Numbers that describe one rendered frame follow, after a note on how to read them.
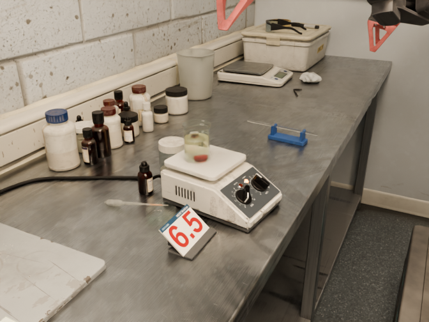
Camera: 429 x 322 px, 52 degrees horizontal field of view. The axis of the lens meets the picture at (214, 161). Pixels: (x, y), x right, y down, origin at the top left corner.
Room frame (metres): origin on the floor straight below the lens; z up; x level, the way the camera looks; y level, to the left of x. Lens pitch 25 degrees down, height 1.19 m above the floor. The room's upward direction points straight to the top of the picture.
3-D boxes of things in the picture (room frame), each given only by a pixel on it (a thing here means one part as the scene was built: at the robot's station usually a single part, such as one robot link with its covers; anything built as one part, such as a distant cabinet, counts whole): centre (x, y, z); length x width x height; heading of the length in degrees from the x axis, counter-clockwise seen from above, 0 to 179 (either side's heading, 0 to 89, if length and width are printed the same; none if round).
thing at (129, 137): (1.06, 0.22, 0.79); 0.03 x 0.03 x 0.07
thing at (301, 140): (1.06, -0.19, 0.77); 0.10 x 0.03 x 0.04; 58
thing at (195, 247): (0.62, 0.04, 0.77); 0.09 x 0.06 x 0.04; 153
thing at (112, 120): (1.03, 0.26, 0.80); 0.06 x 0.06 x 0.10
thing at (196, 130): (0.76, 0.03, 0.87); 0.06 x 0.05 x 0.08; 43
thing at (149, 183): (0.79, 0.14, 0.79); 0.03 x 0.03 x 0.07
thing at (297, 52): (2.00, -0.32, 0.82); 0.37 x 0.31 x 0.14; 153
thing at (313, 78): (1.63, -0.36, 0.77); 0.08 x 0.08 x 0.04; 66
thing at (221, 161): (0.77, 0.02, 0.83); 0.12 x 0.12 x 0.01; 56
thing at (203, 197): (0.75, 0.00, 0.79); 0.22 x 0.13 x 0.08; 56
